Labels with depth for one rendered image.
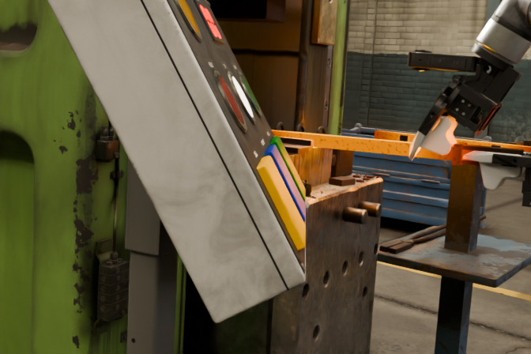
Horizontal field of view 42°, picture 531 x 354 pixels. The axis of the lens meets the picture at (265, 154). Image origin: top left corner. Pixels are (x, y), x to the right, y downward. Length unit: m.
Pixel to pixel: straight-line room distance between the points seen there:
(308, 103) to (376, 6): 8.57
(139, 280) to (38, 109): 0.38
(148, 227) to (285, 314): 0.50
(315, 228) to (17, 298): 0.49
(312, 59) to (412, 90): 8.20
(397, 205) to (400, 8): 5.15
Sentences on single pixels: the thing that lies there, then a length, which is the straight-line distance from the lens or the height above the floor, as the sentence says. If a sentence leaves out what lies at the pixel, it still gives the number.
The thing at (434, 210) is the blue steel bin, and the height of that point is 0.21.
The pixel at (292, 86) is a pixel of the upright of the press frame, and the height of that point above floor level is 1.09.
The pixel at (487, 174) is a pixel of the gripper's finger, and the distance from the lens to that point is 1.14.
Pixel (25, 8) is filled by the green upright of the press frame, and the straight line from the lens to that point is 1.12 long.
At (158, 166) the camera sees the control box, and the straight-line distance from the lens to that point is 0.53.
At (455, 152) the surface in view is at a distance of 1.15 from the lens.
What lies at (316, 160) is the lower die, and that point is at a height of 0.96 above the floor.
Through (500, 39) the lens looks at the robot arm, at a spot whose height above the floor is 1.19.
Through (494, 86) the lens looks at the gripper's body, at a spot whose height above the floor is 1.11.
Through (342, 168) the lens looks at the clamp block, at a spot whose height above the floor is 0.93.
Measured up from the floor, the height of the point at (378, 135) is 0.98.
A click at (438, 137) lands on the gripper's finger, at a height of 1.03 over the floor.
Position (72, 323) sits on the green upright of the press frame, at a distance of 1.03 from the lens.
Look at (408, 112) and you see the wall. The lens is 9.75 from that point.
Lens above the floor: 1.12
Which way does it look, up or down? 7 degrees down
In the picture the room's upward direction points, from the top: 3 degrees clockwise
